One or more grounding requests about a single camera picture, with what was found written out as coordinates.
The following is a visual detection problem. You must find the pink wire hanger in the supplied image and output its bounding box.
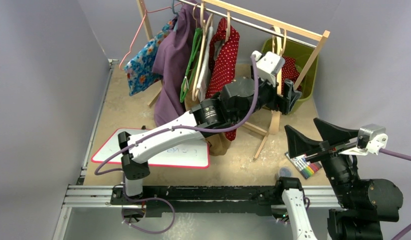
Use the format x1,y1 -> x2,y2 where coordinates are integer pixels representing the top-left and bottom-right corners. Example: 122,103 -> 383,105
118,0 -> 182,70

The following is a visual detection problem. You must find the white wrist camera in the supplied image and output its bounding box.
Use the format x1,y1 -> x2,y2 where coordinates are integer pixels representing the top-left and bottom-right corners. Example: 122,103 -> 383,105
340,124 -> 388,156
252,50 -> 285,87

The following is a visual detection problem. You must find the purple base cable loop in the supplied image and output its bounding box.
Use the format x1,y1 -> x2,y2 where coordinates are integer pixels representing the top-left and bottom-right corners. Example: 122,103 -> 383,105
121,197 -> 176,235

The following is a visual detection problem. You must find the tan garment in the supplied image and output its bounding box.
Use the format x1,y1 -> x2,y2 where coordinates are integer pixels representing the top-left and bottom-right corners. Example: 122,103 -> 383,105
184,81 -> 232,156

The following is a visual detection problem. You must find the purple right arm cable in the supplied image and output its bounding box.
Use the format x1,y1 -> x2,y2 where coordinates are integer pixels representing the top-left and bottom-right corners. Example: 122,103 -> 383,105
379,148 -> 411,240

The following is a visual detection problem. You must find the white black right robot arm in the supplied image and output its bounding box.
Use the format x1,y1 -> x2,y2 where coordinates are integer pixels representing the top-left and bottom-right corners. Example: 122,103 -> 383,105
284,117 -> 404,240

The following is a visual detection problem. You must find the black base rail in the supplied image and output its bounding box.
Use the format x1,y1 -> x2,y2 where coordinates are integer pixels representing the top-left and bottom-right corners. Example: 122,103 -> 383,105
110,177 -> 303,218

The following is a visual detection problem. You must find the purple garment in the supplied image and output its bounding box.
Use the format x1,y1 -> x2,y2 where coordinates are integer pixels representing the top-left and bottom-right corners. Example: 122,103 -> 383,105
152,4 -> 196,127

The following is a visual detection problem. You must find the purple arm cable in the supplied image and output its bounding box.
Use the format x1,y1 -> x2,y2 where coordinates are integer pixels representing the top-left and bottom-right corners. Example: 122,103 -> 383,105
93,54 -> 260,176
379,148 -> 411,240

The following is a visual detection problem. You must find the red polka dot skirt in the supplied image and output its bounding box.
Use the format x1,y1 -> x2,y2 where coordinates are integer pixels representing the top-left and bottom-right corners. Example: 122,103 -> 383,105
281,55 -> 300,90

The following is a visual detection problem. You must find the pink-framed whiteboard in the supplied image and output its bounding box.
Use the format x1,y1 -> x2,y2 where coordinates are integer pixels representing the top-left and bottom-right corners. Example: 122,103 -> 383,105
91,128 -> 210,169

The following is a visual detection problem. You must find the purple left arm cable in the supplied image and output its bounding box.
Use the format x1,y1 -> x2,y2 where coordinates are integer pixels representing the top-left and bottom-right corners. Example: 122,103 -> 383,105
93,54 -> 260,176

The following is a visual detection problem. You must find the white garment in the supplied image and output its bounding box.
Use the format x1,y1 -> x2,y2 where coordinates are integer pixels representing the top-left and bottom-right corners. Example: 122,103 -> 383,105
196,23 -> 214,102

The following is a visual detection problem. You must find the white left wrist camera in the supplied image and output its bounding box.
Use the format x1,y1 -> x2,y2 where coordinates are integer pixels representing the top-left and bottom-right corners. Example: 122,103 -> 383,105
252,50 -> 285,87

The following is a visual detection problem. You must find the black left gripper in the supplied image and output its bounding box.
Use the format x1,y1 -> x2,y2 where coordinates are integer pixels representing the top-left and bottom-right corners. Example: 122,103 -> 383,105
233,66 -> 301,125

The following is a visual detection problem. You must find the small blue round lid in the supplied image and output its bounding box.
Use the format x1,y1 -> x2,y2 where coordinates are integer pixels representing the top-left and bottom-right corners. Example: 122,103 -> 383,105
276,167 -> 293,179

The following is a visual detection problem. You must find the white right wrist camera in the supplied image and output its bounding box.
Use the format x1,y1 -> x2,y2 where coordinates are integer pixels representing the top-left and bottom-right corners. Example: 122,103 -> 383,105
340,124 -> 388,156

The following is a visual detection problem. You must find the blue floral garment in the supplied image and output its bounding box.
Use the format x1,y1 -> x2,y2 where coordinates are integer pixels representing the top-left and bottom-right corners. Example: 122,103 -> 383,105
123,18 -> 177,96

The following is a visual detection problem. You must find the red polka dot garment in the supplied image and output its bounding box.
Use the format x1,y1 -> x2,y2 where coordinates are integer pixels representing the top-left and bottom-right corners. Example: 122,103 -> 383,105
205,17 -> 241,142

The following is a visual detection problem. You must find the wooden clothes rack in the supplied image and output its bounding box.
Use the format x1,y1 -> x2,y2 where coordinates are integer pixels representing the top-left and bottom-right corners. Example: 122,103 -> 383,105
133,0 -> 330,161

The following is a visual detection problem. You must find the green plastic bin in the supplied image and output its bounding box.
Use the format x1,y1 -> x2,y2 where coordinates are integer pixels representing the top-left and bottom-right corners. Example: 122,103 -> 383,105
261,36 -> 320,115

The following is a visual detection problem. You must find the green plastic hanger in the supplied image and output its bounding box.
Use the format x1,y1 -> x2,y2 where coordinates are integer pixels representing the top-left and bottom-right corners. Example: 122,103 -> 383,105
179,28 -> 203,103

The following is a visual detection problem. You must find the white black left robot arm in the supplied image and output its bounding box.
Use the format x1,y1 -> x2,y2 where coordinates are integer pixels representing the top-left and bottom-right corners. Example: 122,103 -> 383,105
117,77 -> 303,205

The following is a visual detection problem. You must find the marker pen pack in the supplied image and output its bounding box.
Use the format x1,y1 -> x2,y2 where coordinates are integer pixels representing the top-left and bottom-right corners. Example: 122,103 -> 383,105
284,152 -> 323,180

